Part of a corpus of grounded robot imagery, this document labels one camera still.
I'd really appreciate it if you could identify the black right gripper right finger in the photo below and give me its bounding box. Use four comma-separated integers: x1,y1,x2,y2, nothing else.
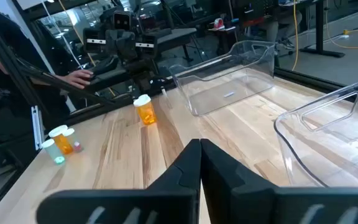
200,138,358,224

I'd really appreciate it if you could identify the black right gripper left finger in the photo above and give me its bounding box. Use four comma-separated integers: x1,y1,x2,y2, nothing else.
35,138,203,224

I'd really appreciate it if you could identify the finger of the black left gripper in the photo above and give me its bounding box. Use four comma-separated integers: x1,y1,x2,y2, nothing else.
83,27,123,60
122,32,158,60

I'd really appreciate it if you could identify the large orange pill bottle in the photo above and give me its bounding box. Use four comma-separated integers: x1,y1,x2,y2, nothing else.
48,124,74,156
133,94,158,126

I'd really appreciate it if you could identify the small clear teal pill bottle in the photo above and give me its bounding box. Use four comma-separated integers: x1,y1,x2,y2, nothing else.
41,138,66,165

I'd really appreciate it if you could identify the clear plastic bin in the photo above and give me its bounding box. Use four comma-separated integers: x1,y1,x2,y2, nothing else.
168,40,276,117
273,76,358,189

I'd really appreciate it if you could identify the black bench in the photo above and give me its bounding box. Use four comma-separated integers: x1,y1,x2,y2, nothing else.
154,27,198,63

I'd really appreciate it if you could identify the person's hand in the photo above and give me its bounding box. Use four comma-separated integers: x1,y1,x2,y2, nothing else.
57,68,94,90

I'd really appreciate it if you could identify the red tape dispenser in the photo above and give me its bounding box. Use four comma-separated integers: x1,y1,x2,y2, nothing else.
213,17,226,30

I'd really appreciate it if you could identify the person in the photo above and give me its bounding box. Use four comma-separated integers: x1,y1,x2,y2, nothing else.
0,2,94,150
264,7,304,50

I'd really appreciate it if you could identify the yellow cable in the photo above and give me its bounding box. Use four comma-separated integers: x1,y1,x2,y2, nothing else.
324,0,358,51
291,0,298,72
57,0,96,67

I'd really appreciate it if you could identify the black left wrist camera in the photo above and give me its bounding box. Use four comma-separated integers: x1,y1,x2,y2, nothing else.
112,11,133,32

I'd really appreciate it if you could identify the white cable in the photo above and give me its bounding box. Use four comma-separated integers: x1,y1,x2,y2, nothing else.
41,0,84,70

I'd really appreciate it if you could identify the silver metal bracket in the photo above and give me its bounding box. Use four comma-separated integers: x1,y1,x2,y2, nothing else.
30,105,45,151

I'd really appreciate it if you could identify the black desk pedestal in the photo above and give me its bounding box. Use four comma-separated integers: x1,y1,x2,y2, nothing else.
299,0,347,58

